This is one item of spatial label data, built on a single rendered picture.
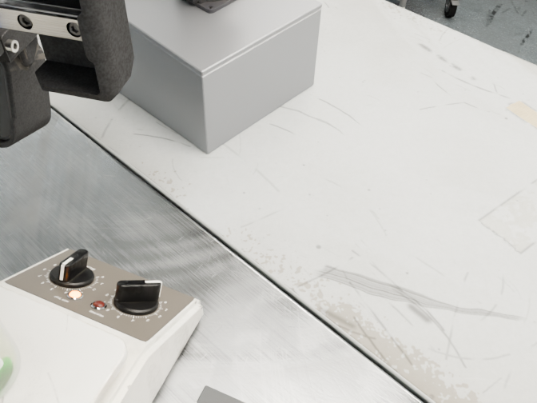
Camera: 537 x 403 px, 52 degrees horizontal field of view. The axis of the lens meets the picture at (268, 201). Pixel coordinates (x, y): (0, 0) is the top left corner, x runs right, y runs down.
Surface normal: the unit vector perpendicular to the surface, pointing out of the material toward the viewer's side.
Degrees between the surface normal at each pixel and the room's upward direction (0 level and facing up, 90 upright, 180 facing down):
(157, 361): 90
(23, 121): 89
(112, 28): 90
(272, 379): 0
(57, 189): 0
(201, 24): 4
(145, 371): 90
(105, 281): 30
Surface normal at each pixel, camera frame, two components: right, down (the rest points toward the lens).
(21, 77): 0.97, 0.18
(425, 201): 0.03, -0.68
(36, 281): 0.22, -0.92
